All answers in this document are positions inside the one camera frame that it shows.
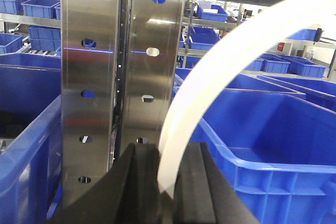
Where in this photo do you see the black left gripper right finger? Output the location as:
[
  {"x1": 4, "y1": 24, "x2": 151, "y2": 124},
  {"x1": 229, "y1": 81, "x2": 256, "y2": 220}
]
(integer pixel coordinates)
[{"x1": 173, "y1": 142, "x2": 259, "y2": 223}]

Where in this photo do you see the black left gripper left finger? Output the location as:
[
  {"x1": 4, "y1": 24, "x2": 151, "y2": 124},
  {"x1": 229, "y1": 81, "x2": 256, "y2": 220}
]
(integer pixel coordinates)
[{"x1": 47, "y1": 144, "x2": 172, "y2": 223}]

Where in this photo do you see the stainless steel perforated post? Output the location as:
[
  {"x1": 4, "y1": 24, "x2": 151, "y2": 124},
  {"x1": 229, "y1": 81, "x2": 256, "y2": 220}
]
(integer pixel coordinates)
[{"x1": 61, "y1": 0, "x2": 185, "y2": 207}]

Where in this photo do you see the blue bin at left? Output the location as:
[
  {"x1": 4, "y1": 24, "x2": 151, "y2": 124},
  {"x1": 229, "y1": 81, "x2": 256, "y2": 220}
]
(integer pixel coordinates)
[{"x1": 1, "y1": 53, "x2": 62, "y2": 223}]

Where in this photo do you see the blue bin behind target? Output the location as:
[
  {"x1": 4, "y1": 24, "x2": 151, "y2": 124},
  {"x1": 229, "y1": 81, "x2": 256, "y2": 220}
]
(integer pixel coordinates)
[{"x1": 171, "y1": 68, "x2": 306, "y2": 100}]

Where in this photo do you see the white curved PVC pipe clamp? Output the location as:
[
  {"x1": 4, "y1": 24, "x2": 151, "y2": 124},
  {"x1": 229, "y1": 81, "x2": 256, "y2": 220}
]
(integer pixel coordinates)
[{"x1": 157, "y1": 0, "x2": 335, "y2": 197}]

